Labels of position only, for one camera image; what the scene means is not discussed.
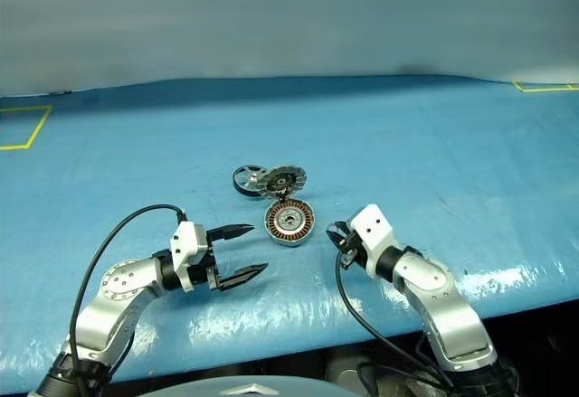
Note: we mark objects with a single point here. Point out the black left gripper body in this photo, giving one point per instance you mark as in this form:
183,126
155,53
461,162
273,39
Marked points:
212,275

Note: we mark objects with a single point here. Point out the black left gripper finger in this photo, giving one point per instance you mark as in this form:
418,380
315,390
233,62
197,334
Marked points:
235,233
244,275

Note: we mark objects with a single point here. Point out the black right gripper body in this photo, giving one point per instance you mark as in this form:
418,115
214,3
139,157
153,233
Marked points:
353,252

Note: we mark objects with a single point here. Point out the motor housing with copper windings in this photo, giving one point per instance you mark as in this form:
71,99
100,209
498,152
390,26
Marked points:
289,223

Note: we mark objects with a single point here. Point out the silver spoked rotor black rim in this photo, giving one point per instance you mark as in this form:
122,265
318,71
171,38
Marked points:
253,179

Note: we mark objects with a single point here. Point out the round hinged motor lid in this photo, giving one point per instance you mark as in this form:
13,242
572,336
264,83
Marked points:
285,182

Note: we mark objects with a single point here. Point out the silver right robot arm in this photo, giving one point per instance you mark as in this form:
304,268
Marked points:
429,279

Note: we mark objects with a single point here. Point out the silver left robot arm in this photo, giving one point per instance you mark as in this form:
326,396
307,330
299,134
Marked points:
113,279

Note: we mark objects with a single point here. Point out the grey robot torso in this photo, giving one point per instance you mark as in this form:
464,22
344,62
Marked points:
203,390

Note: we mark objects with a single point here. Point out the blue plastic table cover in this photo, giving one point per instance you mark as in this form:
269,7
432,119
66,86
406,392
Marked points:
135,144

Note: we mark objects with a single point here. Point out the yellow tape square outline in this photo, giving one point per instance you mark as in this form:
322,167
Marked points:
40,126

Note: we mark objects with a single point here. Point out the small black table edge clip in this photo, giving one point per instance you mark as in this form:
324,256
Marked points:
61,92

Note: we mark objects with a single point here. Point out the yellow tape rectangle outline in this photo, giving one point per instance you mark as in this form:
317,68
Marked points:
543,90

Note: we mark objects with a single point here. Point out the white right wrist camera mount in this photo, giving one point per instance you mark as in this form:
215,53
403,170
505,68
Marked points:
371,227

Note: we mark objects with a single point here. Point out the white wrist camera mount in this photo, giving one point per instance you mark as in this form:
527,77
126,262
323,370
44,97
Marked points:
371,227
185,243

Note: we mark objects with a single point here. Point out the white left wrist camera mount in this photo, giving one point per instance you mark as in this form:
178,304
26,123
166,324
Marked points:
185,243

